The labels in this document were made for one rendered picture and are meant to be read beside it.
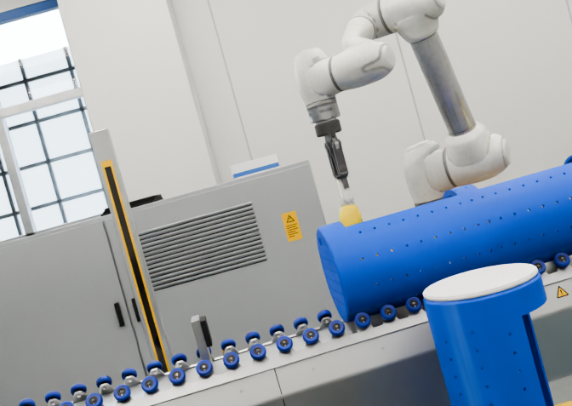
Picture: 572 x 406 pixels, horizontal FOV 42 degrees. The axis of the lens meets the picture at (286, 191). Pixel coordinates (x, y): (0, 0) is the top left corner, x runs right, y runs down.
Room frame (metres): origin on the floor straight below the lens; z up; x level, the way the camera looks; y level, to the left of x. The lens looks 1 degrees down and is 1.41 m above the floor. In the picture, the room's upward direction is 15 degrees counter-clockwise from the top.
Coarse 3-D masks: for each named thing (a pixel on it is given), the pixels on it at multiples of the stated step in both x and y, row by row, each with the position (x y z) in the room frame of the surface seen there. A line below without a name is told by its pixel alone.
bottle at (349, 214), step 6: (342, 204) 2.14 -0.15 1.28; (348, 204) 2.13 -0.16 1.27; (354, 204) 2.14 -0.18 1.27; (342, 210) 2.13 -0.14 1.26; (348, 210) 2.12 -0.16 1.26; (354, 210) 2.12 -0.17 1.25; (342, 216) 2.13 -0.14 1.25; (348, 216) 2.12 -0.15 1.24; (354, 216) 2.12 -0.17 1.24; (360, 216) 2.13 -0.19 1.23; (342, 222) 2.13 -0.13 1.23; (348, 222) 2.12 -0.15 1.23; (354, 222) 2.12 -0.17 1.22; (360, 222) 2.13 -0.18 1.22
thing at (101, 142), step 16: (96, 144) 2.37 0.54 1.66; (112, 144) 2.42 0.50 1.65; (96, 160) 2.37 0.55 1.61; (112, 160) 2.37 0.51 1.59; (112, 176) 2.37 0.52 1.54; (112, 192) 2.37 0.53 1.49; (112, 208) 2.37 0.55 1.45; (128, 208) 2.37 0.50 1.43; (128, 224) 2.37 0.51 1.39; (128, 240) 2.37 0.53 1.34; (128, 256) 2.37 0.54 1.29; (144, 256) 2.43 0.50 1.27; (128, 272) 2.37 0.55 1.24; (144, 272) 2.37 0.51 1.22; (144, 288) 2.37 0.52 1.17; (144, 304) 2.37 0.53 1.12; (144, 320) 2.37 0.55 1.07; (160, 320) 2.38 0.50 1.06; (160, 336) 2.37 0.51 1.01; (160, 352) 2.37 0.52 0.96
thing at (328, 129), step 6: (336, 120) 2.12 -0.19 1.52; (318, 126) 2.12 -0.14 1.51; (324, 126) 2.11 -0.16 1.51; (330, 126) 2.11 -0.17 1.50; (336, 126) 2.12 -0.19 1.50; (318, 132) 2.13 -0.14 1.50; (324, 132) 2.11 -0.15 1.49; (330, 132) 2.11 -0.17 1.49; (336, 132) 2.13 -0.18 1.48; (330, 138) 2.11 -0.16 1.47; (336, 138) 2.11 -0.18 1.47; (330, 144) 2.12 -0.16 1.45
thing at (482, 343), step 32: (512, 288) 1.66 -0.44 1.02; (544, 288) 1.75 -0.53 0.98; (448, 320) 1.71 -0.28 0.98; (480, 320) 1.66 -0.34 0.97; (512, 320) 1.65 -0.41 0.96; (448, 352) 1.73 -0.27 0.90; (480, 352) 1.67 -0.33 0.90; (512, 352) 1.65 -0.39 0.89; (448, 384) 1.77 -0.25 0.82; (480, 384) 1.68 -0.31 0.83; (512, 384) 1.65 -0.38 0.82; (544, 384) 1.87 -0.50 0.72
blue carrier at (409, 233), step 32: (448, 192) 2.19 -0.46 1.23; (480, 192) 2.11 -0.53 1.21; (512, 192) 2.09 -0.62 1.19; (544, 192) 2.08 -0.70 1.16; (384, 224) 2.06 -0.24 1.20; (416, 224) 2.05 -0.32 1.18; (448, 224) 2.05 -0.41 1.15; (480, 224) 2.05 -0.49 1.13; (512, 224) 2.05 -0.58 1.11; (544, 224) 2.06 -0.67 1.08; (320, 256) 2.25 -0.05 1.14; (352, 256) 2.01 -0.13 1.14; (384, 256) 2.01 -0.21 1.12; (416, 256) 2.02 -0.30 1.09; (448, 256) 2.03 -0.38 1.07; (480, 256) 2.05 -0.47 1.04; (512, 256) 2.07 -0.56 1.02; (544, 256) 2.11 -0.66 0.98; (352, 288) 2.00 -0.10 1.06; (384, 288) 2.02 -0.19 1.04; (416, 288) 2.04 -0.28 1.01; (352, 320) 2.09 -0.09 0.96
